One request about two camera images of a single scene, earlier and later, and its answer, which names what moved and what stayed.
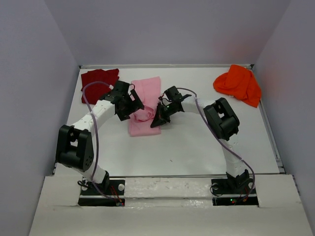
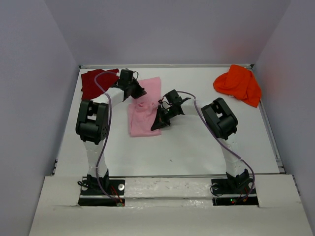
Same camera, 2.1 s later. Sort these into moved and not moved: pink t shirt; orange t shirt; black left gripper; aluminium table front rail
Moved: black left gripper
Not moved: orange t shirt; aluminium table front rail; pink t shirt
